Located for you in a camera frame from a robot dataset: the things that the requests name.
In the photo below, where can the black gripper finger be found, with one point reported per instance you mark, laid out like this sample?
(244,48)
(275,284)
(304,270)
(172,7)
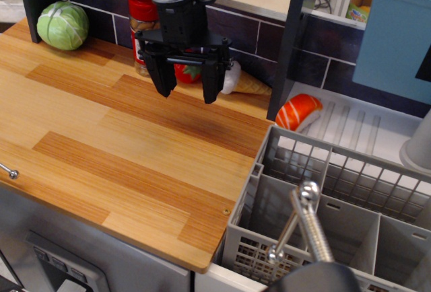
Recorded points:
(161,73)
(212,73)

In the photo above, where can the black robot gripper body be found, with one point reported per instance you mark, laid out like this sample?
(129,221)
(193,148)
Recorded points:
(183,35)

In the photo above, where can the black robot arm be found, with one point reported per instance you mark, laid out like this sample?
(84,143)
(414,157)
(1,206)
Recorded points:
(184,38)

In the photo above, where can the grey plastic drying rack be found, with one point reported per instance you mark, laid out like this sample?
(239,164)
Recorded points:
(375,214)

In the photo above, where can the red toy strawberry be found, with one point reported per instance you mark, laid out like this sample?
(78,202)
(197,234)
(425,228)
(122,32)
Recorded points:
(187,73)

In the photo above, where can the toy ice cream cone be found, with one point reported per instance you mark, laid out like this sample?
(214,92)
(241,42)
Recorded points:
(237,80)

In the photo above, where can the toy salmon sushi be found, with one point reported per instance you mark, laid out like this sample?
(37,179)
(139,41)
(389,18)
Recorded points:
(299,112)

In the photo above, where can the green toy cabbage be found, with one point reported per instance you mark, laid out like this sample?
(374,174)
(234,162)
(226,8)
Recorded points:
(63,25)

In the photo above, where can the colourful cardboard box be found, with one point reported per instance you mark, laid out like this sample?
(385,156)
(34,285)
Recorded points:
(359,10)

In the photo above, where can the small chrome knob rod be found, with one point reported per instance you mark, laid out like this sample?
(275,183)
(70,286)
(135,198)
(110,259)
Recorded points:
(13,174)

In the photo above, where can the blue plastic box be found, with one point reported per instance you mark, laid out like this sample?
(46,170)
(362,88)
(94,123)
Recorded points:
(395,43)

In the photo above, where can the grey metal faucet base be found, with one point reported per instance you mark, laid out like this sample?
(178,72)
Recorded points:
(415,153)

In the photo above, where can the grey control panel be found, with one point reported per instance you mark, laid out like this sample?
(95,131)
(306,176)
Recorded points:
(63,270)

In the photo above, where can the dark grey shelf post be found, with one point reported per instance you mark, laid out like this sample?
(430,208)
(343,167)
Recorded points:
(283,84)

